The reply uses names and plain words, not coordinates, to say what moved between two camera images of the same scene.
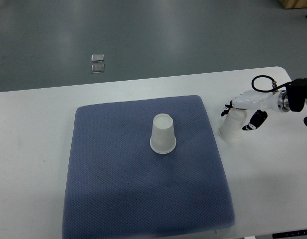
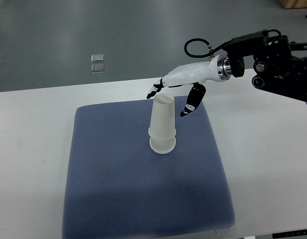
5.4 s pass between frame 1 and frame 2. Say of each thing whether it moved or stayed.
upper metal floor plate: stayed
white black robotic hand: moved
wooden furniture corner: stayed
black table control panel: stayed
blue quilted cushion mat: stayed
